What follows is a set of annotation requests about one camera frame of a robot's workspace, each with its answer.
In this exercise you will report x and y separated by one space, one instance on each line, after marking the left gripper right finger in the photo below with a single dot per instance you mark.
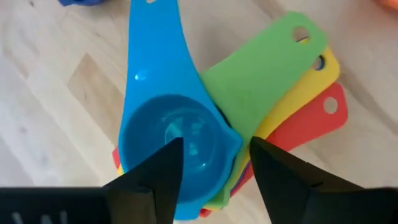
286 186

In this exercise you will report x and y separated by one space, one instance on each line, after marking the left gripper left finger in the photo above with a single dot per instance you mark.
149 196

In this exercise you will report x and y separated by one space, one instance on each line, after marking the red measuring cup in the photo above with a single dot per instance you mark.
311 121

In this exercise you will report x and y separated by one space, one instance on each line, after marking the yellow measuring cup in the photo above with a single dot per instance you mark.
311 87

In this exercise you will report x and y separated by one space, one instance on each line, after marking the green measuring cup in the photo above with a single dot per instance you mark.
264 68

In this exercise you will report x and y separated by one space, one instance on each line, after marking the cyan measuring cup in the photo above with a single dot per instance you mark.
155 62

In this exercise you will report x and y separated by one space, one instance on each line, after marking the dark indigo measuring cup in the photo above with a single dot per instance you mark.
81 2

